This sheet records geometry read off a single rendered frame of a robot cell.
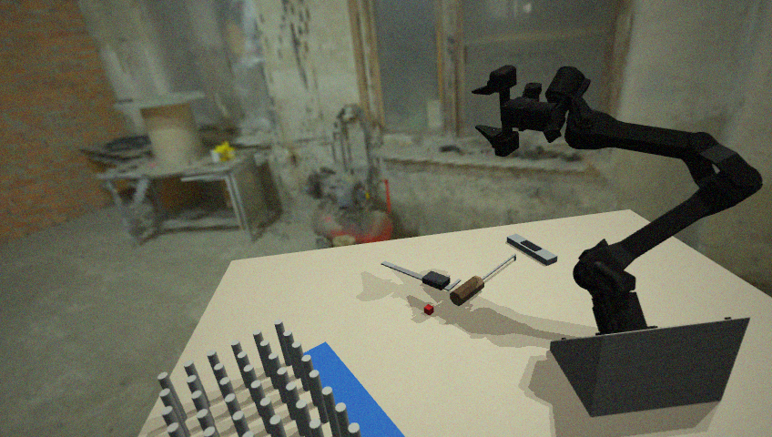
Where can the blue flat strip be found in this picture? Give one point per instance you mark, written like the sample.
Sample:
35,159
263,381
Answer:
361,407

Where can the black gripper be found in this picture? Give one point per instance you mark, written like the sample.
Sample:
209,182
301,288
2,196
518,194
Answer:
514,112

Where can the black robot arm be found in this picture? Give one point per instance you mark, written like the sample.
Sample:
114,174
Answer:
600,270

